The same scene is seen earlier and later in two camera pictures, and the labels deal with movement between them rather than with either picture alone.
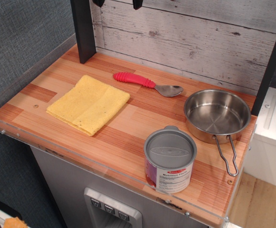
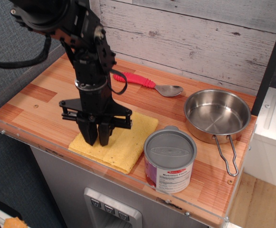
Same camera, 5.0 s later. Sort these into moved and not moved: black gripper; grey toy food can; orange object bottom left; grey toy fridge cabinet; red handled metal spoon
Moved: black gripper
Not moved: red handled metal spoon; orange object bottom left; grey toy fridge cabinet; grey toy food can
